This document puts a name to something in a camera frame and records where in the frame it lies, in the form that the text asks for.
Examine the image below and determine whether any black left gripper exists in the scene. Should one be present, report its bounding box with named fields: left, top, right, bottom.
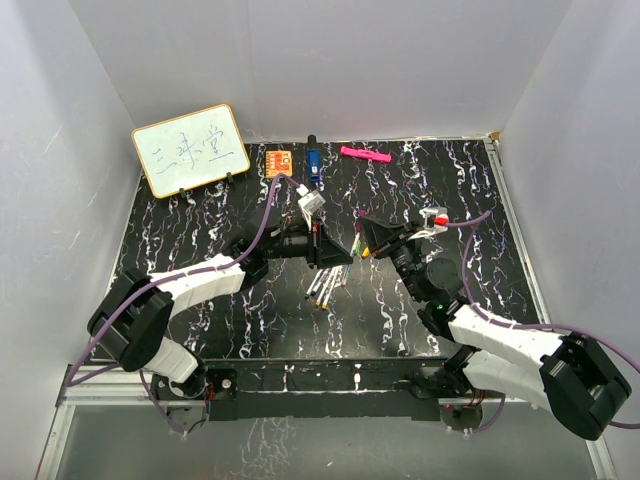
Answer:
left=264, top=218, right=353, bottom=271

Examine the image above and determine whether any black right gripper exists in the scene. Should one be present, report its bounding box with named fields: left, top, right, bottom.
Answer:
left=361, top=215, right=426, bottom=303

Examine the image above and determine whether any purple white pen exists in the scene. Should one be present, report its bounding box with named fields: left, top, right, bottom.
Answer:
left=341, top=228, right=361, bottom=287

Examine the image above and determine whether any green white pen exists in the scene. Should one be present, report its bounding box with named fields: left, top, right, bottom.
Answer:
left=305, top=269, right=326, bottom=299

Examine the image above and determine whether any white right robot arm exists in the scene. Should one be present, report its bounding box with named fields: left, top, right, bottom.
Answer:
left=359, top=208, right=632, bottom=441

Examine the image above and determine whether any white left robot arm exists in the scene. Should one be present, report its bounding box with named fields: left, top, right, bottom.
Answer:
left=87, top=220, right=353, bottom=399

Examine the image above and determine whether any yellow tipped white pen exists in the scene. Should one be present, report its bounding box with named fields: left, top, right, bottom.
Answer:
left=316, top=266, right=342, bottom=309

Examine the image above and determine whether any blue tipped white pen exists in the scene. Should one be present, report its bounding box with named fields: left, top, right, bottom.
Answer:
left=314, top=268, right=333, bottom=296

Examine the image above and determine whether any orange tipped white pen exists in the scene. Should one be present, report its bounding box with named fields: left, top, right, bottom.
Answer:
left=321, top=266, right=343, bottom=310

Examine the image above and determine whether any pink plastic clip bar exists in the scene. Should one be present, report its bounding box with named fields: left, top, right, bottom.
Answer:
left=340, top=145, right=392, bottom=163

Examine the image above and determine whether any blue stapler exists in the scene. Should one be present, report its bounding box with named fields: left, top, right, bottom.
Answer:
left=306, top=134, right=322, bottom=184

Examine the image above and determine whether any orange small notebook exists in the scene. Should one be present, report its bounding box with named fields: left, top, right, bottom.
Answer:
left=265, top=150, right=293, bottom=179

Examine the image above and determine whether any small whiteboard with writing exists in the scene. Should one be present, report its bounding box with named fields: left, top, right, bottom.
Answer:
left=131, top=104, right=251, bottom=199

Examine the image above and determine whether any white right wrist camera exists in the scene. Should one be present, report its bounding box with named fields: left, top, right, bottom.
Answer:
left=421, top=206, right=449, bottom=233

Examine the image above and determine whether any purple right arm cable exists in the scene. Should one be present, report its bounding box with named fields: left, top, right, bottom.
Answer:
left=444, top=210, right=640, bottom=437

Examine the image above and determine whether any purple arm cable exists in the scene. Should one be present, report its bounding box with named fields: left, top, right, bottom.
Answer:
left=64, top=174, right=311, bottom=437
left=444, top=210, right=640, bottom=437

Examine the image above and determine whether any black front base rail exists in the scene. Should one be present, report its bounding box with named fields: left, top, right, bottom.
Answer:
left=149, top=357, right=506, bottom=424

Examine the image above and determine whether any aluminium frame rail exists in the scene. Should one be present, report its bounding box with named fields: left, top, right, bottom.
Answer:
left=34, top=362, right=166, bottom=480

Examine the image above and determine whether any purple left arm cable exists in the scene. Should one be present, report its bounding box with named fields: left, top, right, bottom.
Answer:
left=64, top=174, right=311, bottom=437

